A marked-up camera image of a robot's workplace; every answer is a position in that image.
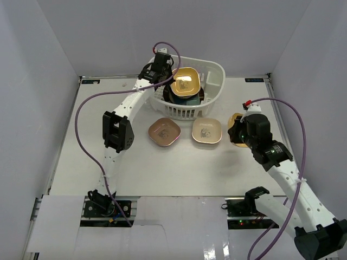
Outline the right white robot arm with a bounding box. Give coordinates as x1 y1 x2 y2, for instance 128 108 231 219
228 113 346 259

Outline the white plastic dish bin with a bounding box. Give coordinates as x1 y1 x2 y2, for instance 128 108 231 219
149 56 226 121

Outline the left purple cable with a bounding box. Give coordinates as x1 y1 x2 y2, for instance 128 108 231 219
74 41 182 227

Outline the brown square panda plate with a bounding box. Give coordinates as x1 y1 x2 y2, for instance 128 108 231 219
148 118 181 147

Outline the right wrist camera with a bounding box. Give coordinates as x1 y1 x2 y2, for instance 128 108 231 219
244 103 262 117

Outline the yellow square panda plate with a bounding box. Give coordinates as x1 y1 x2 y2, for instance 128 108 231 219
170 67 201 99
228 113 247 148

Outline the cream square panda plate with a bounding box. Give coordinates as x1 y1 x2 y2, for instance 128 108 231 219
192 118 222 144

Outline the dark blue leaf-shaped plate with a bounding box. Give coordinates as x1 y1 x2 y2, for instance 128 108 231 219
169 94 199 106

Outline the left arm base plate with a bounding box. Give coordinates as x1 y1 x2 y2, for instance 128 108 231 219
80 200 137 228

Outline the round black-rimmed plate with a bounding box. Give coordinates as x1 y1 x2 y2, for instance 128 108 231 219
163 86 204 104

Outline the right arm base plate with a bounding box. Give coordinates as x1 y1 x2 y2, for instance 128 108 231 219
221 197 279 230

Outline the light teal rectangular divided plate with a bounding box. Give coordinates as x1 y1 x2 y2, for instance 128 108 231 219
186 95 201 106

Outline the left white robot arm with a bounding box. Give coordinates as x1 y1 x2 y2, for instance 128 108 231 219
88 52 174 217

